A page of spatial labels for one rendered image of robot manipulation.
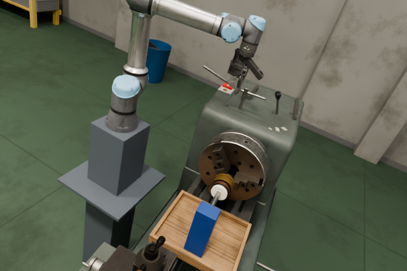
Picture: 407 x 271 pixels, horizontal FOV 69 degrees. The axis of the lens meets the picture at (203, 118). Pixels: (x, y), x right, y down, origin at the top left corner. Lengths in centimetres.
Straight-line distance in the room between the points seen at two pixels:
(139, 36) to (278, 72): 327
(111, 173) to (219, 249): 62
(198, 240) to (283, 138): 60
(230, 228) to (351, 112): 333
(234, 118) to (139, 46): 56
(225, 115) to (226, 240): 57
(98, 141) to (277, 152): 84
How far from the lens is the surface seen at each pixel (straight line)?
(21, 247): 238
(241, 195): 142
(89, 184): 165
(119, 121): 139
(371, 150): 450
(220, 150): 127
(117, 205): 156
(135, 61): 142
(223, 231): 139
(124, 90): 132
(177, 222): 135
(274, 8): 434
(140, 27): 136
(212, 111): 145
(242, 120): 143
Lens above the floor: 192
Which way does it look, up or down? 30 degrees down
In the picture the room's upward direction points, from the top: 16 degrees clockwise
